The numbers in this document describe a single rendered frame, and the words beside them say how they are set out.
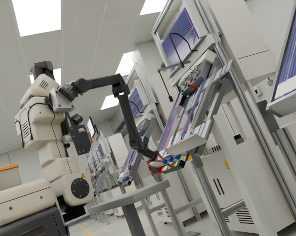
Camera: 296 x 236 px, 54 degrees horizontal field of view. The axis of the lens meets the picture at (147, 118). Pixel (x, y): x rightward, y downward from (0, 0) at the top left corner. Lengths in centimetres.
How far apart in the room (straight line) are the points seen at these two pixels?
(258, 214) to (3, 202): 113
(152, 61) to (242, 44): 353
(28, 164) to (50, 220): 929
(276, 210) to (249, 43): 115
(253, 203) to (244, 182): 11
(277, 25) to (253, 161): 204
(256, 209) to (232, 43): 117
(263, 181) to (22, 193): 139
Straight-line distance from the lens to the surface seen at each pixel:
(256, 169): 196
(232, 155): 152
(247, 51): 224
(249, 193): 154
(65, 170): 152
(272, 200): 200
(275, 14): 365
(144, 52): 566
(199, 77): 200
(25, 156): 1057
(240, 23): 234
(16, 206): 123
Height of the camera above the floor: 67
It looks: 10 degrees up
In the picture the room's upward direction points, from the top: 22 degrees counter-clockwise
